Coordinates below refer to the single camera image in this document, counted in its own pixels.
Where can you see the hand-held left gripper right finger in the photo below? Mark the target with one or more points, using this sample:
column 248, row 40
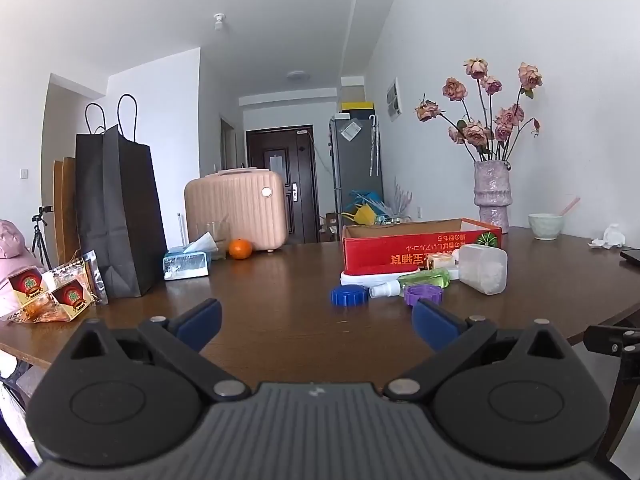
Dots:
column 431, row 322

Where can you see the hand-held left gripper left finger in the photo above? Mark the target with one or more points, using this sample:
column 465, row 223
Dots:
column 200, row 321

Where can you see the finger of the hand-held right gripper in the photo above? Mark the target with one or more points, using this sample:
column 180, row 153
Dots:
column 607, row 339

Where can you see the green spray bottle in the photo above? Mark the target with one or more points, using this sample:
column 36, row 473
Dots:
column 425, row 278

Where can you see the white rectangular plastic container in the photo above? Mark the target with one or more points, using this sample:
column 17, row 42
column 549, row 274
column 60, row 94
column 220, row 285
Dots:
column 484, row 269

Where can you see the red cardboard box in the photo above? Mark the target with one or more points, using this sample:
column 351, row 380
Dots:
column 390, row 251

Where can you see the blue tissue box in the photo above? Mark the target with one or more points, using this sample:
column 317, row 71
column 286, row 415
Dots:
column 185, row 264

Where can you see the orange fruit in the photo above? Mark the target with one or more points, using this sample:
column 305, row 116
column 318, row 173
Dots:
column 240, row 249

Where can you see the black phone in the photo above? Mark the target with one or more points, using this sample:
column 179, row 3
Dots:
column 632, row 256

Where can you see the clear drinking glass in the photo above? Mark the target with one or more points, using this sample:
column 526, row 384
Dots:
column 220, row 232

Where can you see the crumpled white tissue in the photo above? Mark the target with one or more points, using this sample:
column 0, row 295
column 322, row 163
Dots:
column 611, row 237

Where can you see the silver foil packet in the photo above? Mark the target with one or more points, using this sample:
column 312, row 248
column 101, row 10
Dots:
column 96, row 275

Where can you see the pink suitcase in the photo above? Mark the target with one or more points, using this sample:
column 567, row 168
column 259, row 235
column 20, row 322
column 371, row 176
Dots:
column 235, row 205

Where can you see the dried pale plant stems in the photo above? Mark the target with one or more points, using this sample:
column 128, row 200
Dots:
column 402, row 200

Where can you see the yellow bag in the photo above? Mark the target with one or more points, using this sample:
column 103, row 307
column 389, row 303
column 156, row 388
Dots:
column 362, row 215

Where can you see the pale green bowl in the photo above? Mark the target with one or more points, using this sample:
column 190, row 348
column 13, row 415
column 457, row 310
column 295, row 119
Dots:
column 545, row 227

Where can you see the large black paper bag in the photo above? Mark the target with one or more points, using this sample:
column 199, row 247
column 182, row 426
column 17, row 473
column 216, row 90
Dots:
column 131, row 210

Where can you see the snack packet with red label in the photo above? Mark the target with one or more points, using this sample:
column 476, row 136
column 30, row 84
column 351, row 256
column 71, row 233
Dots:
column 71, row 297
column 29, row 284

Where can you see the pink spoon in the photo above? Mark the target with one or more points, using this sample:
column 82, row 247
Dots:
column 570, row 205

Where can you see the pink ceramic vase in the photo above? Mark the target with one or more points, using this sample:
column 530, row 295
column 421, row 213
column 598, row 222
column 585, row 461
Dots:
column 492, row 195

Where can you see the blue plastic bag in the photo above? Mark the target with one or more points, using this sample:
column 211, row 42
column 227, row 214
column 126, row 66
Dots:
column 362, row 197

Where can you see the grey refrigerator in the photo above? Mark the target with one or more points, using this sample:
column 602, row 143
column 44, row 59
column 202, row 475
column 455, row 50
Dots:
column 355, row 170

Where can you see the brown paper bag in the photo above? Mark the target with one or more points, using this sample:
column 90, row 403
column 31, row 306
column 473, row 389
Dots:
column 70, row 210
column 58, row 210

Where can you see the dark brown door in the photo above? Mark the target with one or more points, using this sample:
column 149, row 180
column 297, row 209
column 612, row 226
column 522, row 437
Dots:
column 300, row 170

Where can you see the white folded umbrella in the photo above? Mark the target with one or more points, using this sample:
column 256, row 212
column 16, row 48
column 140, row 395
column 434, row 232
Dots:
column 374, row 145

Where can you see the dried pink rose bouquet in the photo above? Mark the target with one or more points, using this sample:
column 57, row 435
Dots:
column 477, row 132

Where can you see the snack packets red label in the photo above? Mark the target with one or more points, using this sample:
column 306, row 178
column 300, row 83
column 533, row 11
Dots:
column 12, row 245

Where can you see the paper sheet on refrigerator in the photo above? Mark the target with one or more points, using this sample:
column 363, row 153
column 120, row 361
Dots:
column 350, row 130

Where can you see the yellow black box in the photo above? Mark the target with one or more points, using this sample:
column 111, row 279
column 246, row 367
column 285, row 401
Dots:
column 357, row 106

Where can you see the plain cardboard box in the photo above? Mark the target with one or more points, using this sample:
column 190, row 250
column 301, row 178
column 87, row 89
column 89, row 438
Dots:
column 352, row 94

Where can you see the round ceiling lamp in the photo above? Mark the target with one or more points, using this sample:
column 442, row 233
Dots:
column 298, row 75

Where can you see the black camera tripod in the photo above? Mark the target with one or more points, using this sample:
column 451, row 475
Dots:
column 39, row 232

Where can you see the white wall panel box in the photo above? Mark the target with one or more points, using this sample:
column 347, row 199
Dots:
column 394, row 100

